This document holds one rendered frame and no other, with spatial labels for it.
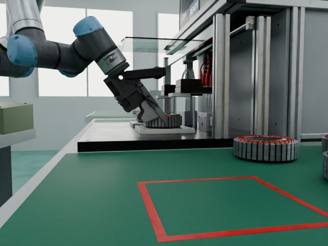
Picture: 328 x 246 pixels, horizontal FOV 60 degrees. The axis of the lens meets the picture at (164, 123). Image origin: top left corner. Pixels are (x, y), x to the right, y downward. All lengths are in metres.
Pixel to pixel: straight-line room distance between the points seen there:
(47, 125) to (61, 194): 5.33
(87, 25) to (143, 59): 4.86
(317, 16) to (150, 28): 5.09
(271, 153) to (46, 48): 0.59
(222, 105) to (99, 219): 0.47
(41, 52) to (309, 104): 0.67
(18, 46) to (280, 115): 0.65
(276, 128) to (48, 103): 5.13
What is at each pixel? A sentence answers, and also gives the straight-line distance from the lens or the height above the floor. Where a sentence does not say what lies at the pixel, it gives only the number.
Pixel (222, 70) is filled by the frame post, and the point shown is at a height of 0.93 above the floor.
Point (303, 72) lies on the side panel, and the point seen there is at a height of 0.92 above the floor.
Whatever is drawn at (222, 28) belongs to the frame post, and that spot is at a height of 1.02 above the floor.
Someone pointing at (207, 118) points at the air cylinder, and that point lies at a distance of 0.82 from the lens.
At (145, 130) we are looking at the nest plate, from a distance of 0.75.
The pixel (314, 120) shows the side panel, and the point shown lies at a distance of 0.78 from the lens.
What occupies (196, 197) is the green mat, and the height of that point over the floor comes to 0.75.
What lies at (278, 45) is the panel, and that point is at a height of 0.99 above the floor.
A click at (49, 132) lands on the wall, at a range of 5.66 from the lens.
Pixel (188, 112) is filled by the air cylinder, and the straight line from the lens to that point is 1.06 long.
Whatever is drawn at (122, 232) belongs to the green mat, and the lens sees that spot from 0.24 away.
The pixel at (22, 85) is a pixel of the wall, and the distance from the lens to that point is 5.75.
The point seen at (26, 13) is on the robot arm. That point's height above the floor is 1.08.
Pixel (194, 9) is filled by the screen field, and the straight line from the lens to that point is 1.02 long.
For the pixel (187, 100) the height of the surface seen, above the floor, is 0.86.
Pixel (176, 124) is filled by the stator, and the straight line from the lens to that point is 0.79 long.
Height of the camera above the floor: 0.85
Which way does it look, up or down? 4 degrees down
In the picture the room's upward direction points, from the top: straight up
